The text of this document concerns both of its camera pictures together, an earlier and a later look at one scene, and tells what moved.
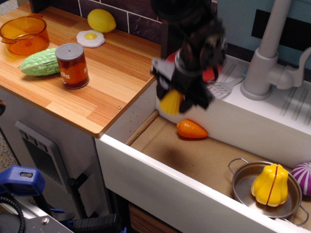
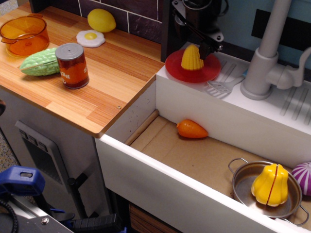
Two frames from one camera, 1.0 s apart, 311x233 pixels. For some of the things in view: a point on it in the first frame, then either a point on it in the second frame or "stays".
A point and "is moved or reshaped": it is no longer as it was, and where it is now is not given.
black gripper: x=191 y=74 -> x=201 y=18
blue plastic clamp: x=22 y=181 stays
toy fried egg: x=90 y=38 stays
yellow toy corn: x=170 y=102 is moved or reshaped
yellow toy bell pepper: x=270 y=187 stays
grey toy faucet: x=263 y=72 stays
